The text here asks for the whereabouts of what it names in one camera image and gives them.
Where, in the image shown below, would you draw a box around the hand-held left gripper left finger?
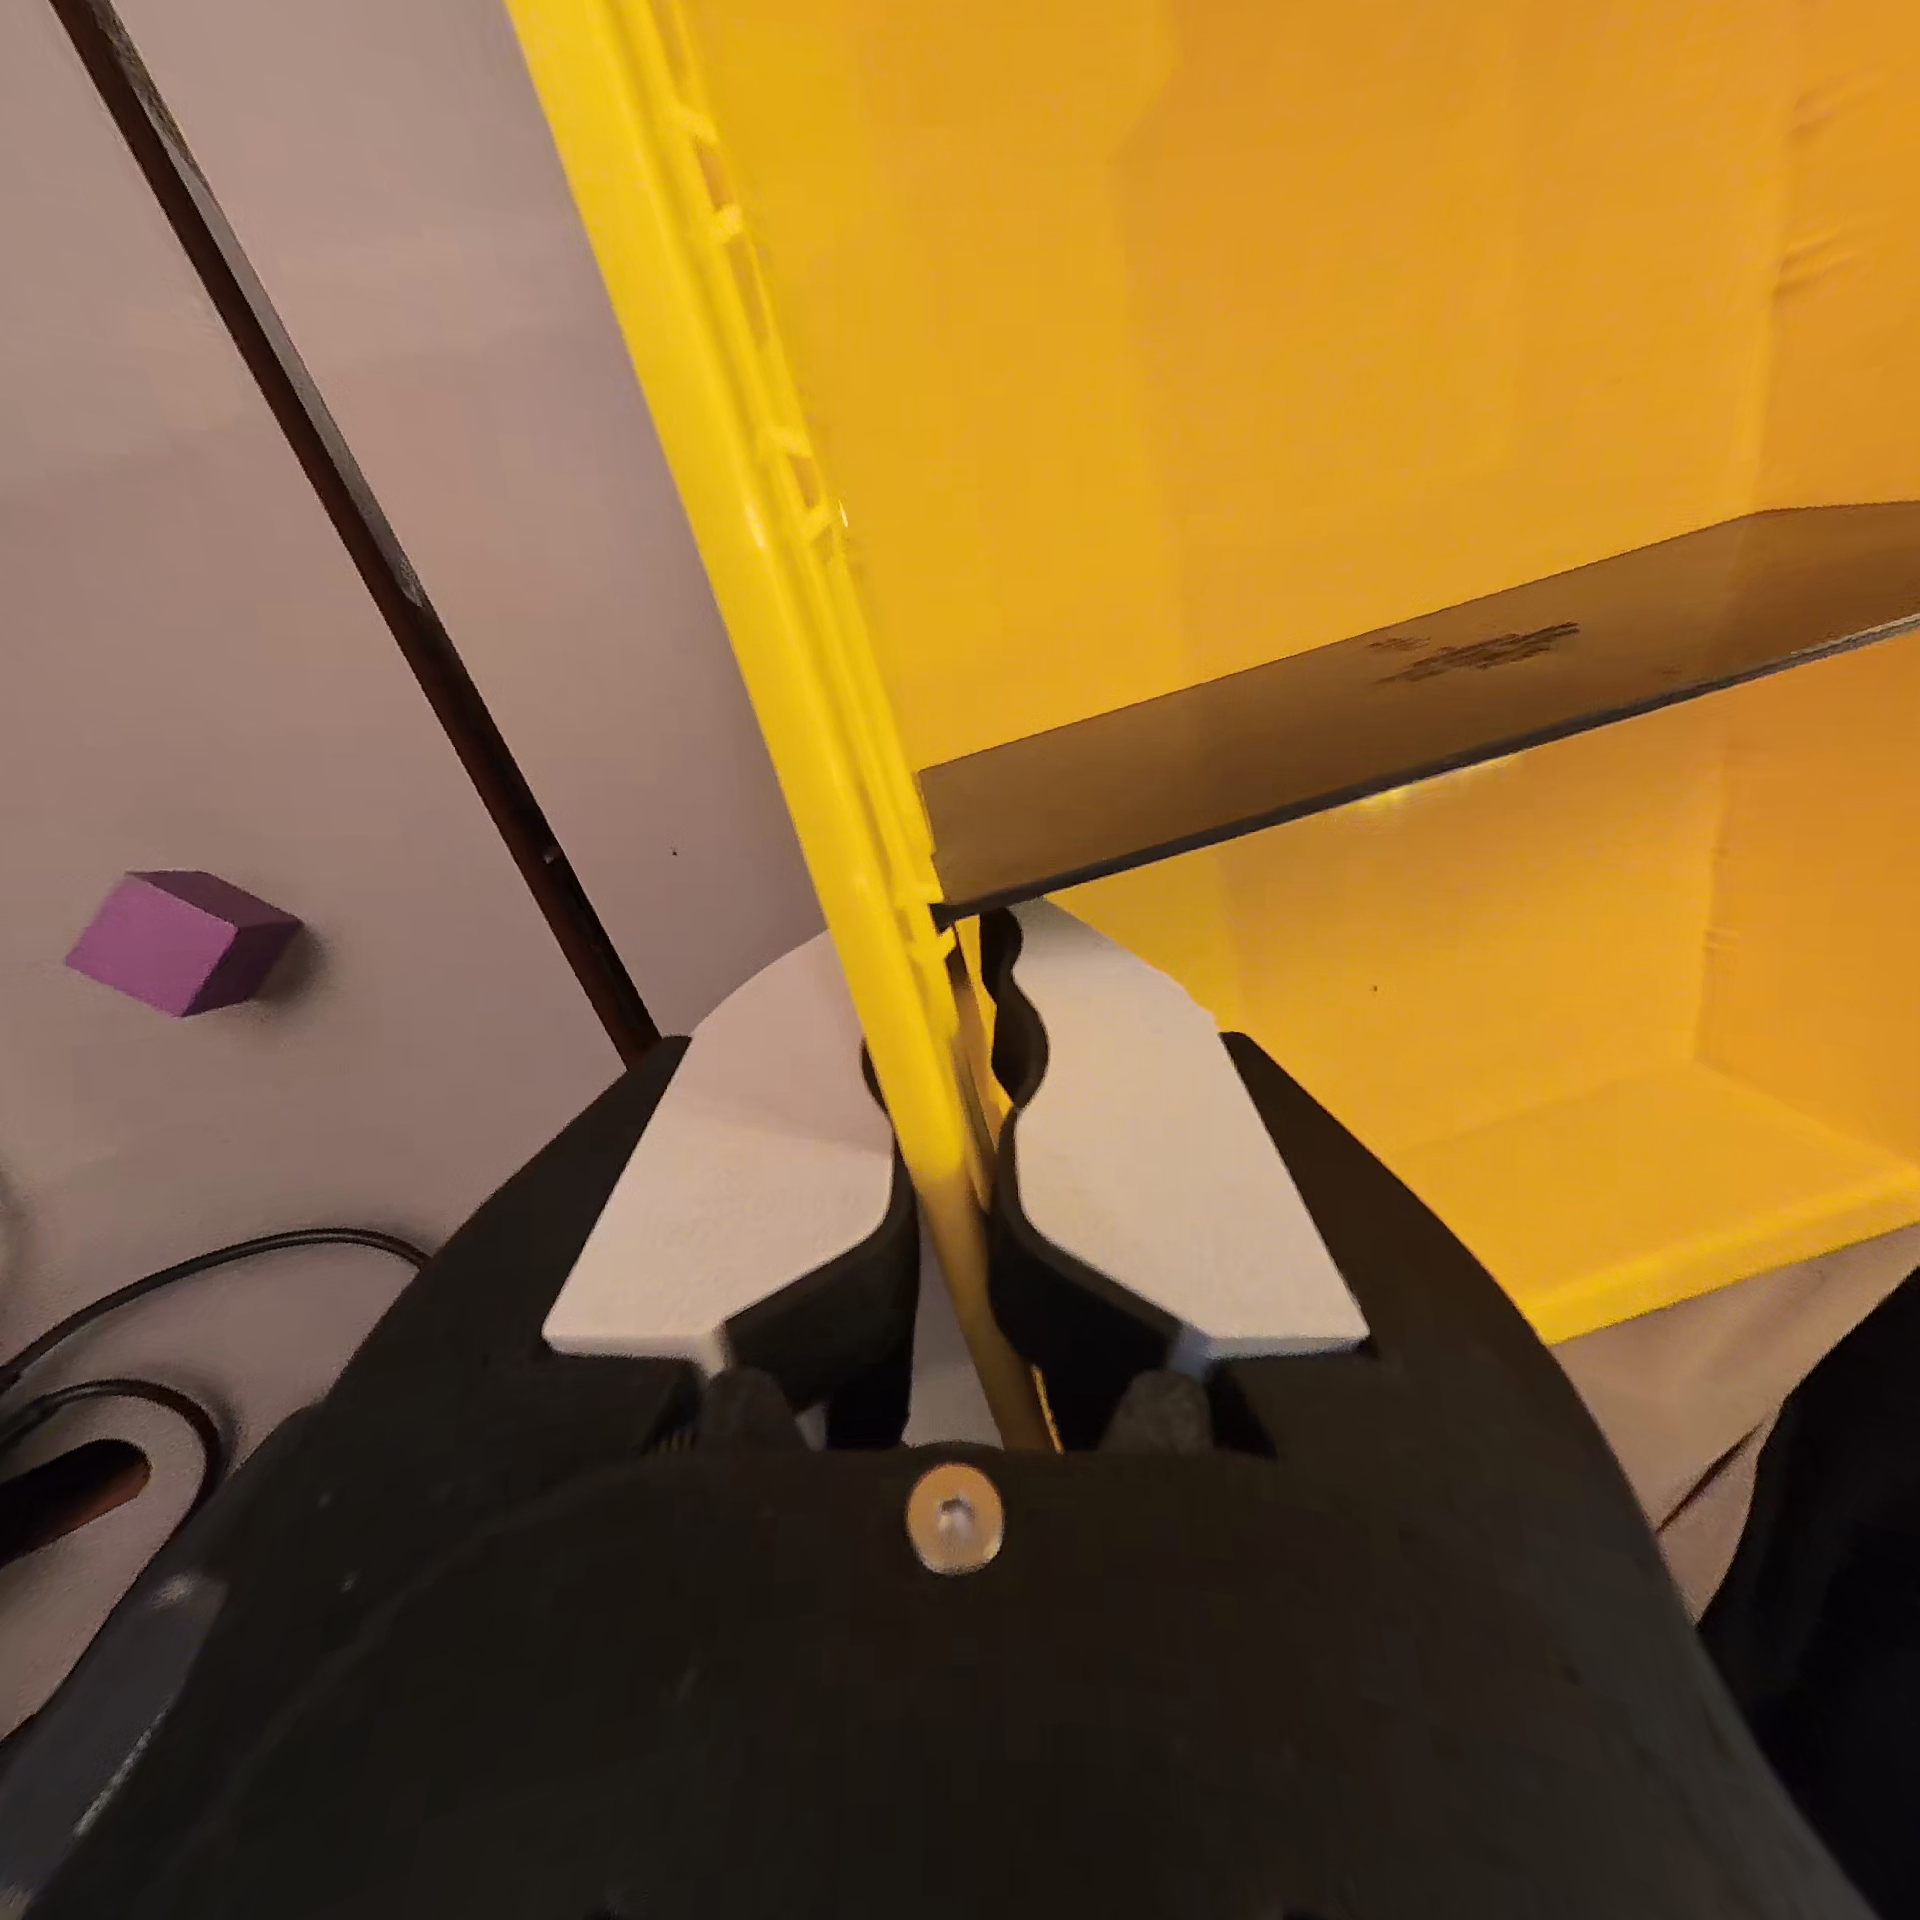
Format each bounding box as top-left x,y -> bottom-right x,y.
541,930 -> 925,1449

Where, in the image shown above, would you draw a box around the purple block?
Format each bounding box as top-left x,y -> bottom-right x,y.
64,872 -> 307,1020

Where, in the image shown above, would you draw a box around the person's black jacket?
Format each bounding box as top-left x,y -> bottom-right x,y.
1696,1319 -> 1920,1920

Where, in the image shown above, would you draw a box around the black bin divider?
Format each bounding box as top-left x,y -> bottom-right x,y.
914,503 -> 1920,921

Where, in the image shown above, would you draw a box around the yellow storage bin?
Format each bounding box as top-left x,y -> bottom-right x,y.
503,0 -> 1920,1456

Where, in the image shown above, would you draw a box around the black cable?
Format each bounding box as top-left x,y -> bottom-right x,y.
0,1227 -> 435,1403

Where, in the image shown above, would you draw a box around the person's beige trousers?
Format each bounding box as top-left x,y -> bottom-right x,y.
1553,1224 -> 1920,1623

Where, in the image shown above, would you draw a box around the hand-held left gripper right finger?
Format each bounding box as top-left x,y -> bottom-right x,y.
979,897 -> 1374,1449

